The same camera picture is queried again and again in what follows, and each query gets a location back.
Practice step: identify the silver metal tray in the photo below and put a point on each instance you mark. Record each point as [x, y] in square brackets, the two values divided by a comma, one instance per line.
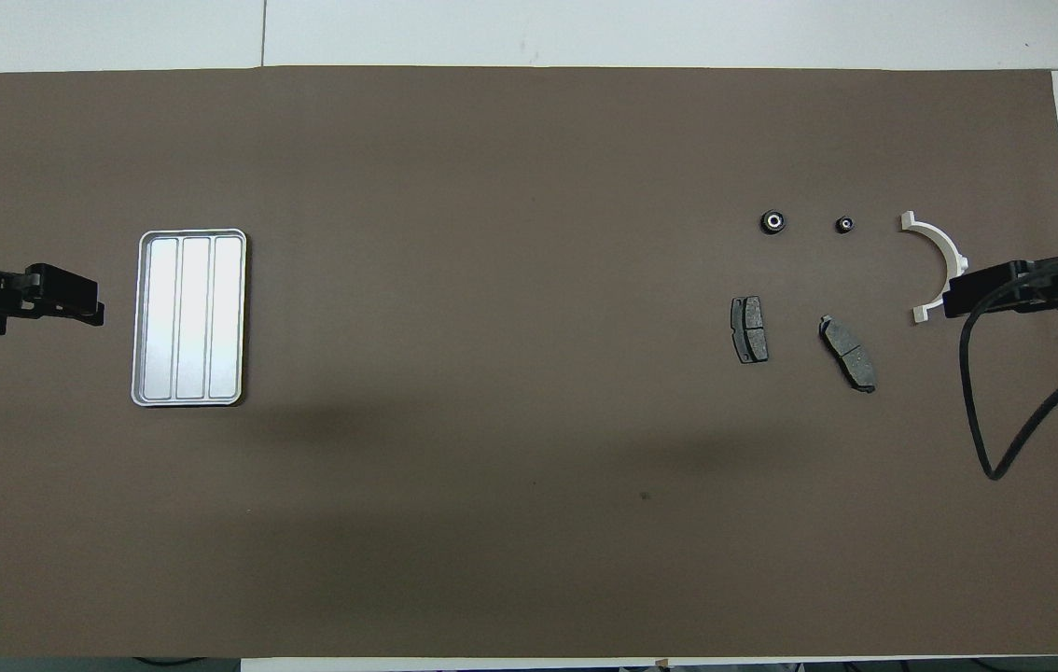
[188, 317]

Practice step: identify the brown table mat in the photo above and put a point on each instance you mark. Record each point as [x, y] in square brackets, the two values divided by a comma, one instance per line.
[529, 523]

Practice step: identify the dark curved brake pad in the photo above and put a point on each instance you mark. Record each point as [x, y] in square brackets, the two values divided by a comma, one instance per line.
[848, 353]

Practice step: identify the white curved plastic bracket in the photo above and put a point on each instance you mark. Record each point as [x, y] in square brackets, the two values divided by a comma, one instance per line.
[944, 244]

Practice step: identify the small black bearing gear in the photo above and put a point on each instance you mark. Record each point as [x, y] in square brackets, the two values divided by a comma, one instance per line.
[845, 224]

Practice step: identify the large black bearing gear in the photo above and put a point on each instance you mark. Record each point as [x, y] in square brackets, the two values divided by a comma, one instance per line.
[773, 222]

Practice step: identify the dark rectangular brake pad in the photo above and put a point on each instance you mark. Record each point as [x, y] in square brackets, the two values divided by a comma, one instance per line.
[749, 328]

